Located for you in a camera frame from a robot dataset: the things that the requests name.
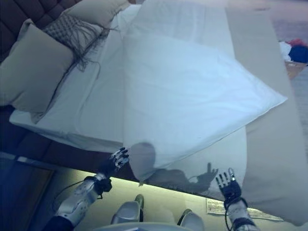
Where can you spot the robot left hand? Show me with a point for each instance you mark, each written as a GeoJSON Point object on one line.
{"type": "Point", "coordinates": [115, 163]}

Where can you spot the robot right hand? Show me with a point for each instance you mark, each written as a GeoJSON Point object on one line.
{"type": "Point", "coordinates": [231, 188]}

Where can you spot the white duvet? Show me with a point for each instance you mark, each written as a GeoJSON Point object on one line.
{"type": "Point", "coordinates": [180, 96]}

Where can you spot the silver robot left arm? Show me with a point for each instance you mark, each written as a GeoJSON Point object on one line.
{"type": "Point", "coordinates": [77, 202]}

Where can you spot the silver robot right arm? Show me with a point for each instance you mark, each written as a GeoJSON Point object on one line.
{"type": "Point", "coordinates": [240, 214]}

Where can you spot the white bed sheet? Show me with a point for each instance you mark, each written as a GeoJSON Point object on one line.
{"type": "Point", "coordinates": [79, 101]}

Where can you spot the beige fleece bed throw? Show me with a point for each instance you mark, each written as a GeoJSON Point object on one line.
{"type": "Point", "coordinates": [264, 84]}

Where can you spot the white paper label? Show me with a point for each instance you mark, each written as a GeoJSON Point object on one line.
{"type": "Point", "coordinates": [215, 207]}

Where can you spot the robot right leg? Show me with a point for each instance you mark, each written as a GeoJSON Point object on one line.
{"type": "Point", "coordinates": [192, 220]}

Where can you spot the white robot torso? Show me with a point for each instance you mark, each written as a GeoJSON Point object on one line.
{"type": "Point", "coordinates": [134, 228]}

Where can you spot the wooden nightstand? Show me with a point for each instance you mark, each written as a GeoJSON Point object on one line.
{"type": "Point", "coordinates": [21, 197]}

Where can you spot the large beige pillow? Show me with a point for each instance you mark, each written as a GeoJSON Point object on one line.
{"type": "Point", "coordinates": [31, 72]}

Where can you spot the brown cardboard box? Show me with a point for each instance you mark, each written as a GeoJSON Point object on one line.
{"type": "Point", "coordinates": [297, 69]}

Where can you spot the grey knitted fringed cushion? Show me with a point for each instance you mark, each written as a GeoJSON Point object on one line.
{"type": "Point", "coordinates": [62, 29]}

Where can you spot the white garment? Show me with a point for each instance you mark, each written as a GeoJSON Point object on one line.
{"type": "Point", "coordinates": [285, 51]}

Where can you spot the dark garment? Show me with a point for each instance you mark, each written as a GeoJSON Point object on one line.
{"type": "Point", "coordinates": [299, 54]}

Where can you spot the red garment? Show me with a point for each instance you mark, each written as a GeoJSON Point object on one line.
{"type": "Point", "coordinates": [297, 42]}

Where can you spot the brown tufted headboard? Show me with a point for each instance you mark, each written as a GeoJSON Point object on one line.
{"type": "Point", "coordinates": [14, 12]}

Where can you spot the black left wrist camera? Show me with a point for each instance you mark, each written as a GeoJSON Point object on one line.
{"type": "Point", "coordinates": [104, 185]}

